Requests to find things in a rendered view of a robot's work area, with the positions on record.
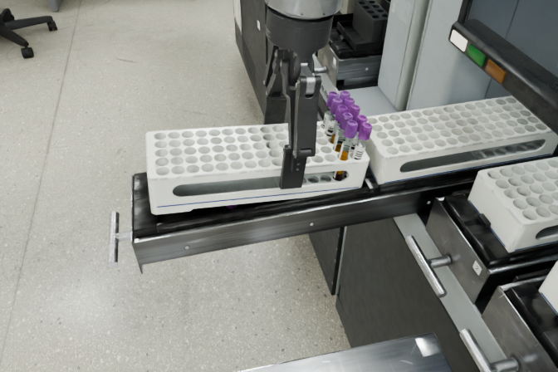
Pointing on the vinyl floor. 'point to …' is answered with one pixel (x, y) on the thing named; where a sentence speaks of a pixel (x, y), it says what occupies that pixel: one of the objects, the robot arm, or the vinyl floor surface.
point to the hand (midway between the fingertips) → (281, 149)
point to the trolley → (374, 358)
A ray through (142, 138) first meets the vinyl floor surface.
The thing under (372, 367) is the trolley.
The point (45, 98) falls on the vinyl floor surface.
